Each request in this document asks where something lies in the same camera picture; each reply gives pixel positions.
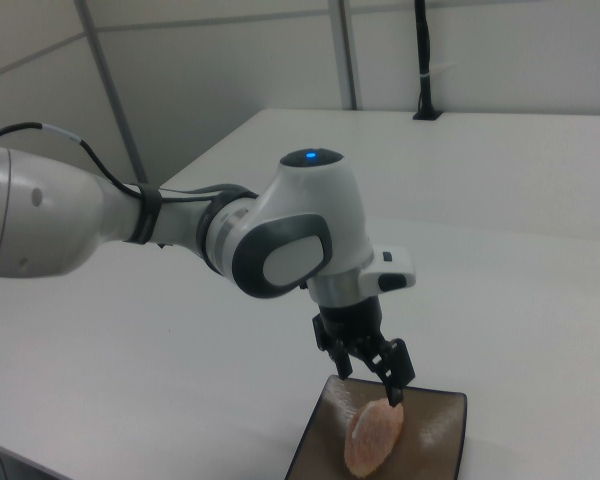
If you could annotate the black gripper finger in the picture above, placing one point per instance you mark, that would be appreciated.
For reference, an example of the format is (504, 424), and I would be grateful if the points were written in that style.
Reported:
(342, 362)
(394, 370)

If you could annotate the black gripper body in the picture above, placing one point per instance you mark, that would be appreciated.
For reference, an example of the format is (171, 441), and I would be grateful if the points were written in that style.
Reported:
(350, 325)

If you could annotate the orange sugared bread roll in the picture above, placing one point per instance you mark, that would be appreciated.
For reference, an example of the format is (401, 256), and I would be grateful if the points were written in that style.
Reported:
(372, 437)

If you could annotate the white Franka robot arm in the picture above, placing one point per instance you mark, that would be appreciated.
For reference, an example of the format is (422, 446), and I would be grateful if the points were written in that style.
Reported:
(300, 225)

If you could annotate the brown square ceramic plate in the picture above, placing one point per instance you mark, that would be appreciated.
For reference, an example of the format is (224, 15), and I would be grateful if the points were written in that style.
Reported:
(430, 430)

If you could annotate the black clamp-mounted pole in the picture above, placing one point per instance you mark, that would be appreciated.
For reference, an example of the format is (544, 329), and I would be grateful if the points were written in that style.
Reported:
(424, 60)

